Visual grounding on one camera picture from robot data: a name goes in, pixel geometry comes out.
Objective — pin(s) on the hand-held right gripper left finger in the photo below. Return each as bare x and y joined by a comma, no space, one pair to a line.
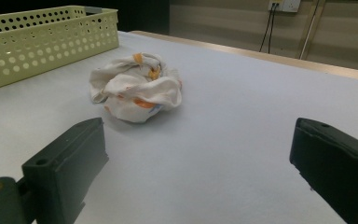
65,165

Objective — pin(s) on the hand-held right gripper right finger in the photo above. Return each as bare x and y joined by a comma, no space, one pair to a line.
338,165

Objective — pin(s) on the white orange-print cloth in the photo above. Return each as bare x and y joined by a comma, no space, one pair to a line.
136,90

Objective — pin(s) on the pale green perforated plastic basket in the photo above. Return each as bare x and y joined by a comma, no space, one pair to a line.
43,53

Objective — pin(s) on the white table cover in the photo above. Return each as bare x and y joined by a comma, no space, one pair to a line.
214,124

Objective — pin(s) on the pale metal stand pole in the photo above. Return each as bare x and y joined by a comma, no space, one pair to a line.
310,28

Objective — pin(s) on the white wall socket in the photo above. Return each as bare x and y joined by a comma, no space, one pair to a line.
289,5

